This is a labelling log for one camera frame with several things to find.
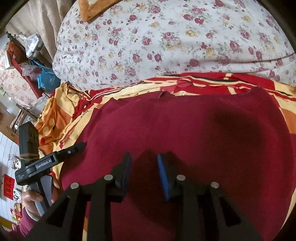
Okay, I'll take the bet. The red orange cream bedsheet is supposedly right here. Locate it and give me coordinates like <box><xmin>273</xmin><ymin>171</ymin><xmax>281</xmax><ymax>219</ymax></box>
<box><xmin>34</xmin><ymin>72</ymin><xmax>296</xmax><ymax>241</ymax></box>

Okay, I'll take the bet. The person left hand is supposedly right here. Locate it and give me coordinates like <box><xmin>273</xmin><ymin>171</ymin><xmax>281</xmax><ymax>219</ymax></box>
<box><xmin>21</xmin><ymin>177</ymin><xmax>61</xmax><ymax>220</ymax></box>

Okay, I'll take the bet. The blue plastic bag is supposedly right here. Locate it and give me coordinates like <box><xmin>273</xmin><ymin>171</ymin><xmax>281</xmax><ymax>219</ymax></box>
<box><xmin>30</xmin><ymin>60</ymin><xmax>61</xmax><ymax>94</ymax></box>

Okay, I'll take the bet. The red wooden chair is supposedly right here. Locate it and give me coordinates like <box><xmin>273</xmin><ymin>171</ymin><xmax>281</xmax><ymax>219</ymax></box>
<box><xmin>6</xmin><ymin>32</ymin><xmax>44</xmax><ymax>98</ymax></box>

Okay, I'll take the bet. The dark red garment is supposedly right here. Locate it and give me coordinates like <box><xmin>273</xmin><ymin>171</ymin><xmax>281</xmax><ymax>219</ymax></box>
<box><xmin>60</xmin><ymin>87</ymin><xmax>295</xmax><ymax>240</ymax></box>

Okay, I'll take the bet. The beige curtain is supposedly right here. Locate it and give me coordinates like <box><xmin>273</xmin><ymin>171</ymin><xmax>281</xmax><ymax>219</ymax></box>
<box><xmin>4</xmin><ymin>0</ymin><xmax>74</xmax><ymax>63</ymax></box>

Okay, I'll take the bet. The floral covered furniture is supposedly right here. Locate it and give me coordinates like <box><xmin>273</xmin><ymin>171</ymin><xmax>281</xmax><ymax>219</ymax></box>
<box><xmin>1</xmin><ymin>48</ymin><xmax>38</xmax><ymax>108</ymax></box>

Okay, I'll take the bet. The clear plastic bag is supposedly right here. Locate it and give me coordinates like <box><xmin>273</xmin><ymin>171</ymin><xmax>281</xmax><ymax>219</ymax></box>
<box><xmin>19</xmin><ymin>33</ymin><xmax>44</xmax><ymax>60</ymax></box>

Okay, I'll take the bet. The white floral quilt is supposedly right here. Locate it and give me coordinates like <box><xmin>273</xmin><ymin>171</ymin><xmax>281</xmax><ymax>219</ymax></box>
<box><xmin>53</xmin><ymin>1</ymin><xmax>295</xmax><ymax>90</ymax></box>

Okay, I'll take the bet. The left maroon sleeve forearm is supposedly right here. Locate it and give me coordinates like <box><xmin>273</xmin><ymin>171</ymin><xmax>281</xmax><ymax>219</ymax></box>
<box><xmin>5</xmin><ymin>207</ymin><xmax>41</xmax><ymax>241</ymax></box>

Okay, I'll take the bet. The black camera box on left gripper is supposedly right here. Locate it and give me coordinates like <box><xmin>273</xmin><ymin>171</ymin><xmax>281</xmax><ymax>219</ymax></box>
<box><xmin>19</xmin><ymin>122</ymin><xmax>40</xmax><ymax>168</ymax></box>

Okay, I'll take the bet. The brown checkered plush cushion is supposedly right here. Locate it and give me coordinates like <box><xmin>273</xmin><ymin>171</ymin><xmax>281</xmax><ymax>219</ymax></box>
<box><xmin>78</xmin><ymin>0</ymin><xmax>121</xmax><ymax>22</ymax></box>

